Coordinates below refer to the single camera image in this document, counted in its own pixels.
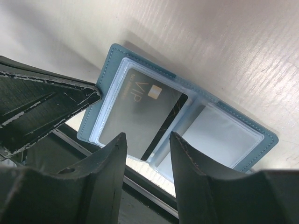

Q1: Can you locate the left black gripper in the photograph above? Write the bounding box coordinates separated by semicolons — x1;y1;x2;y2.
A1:
0;56;101;156

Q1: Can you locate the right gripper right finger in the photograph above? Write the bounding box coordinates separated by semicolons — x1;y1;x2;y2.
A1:
170;132;299;224

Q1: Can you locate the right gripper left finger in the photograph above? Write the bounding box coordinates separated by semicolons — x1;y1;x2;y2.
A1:
0;133;127;224

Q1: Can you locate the blue leather card holder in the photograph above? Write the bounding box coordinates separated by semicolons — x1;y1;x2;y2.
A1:
77;44;278;180

